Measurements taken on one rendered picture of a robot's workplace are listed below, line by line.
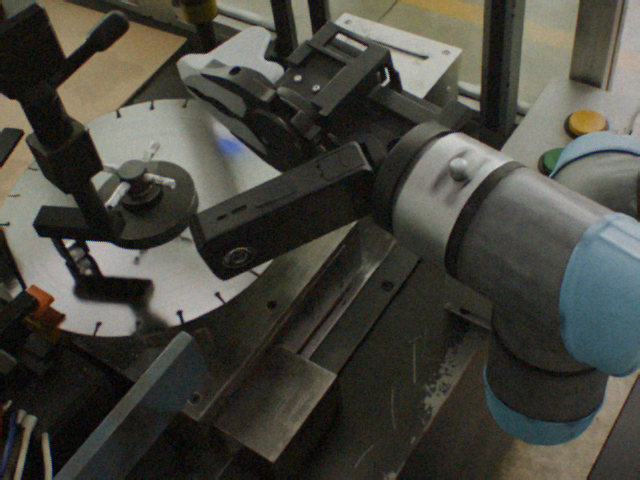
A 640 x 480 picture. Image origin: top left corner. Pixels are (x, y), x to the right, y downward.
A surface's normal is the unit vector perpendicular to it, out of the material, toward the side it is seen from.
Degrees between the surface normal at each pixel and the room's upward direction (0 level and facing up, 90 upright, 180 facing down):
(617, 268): 17
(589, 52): 90
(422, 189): 38
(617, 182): 30
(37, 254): 0
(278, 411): 0
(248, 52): 10
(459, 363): 0
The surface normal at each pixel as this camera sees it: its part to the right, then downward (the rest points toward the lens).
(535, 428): -0.29, 0.79
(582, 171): -0.48, -0.70
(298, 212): 0.34, 0.75
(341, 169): -0.25, -0.51
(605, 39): -0.56, 0.68
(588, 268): -0.38, -0.26
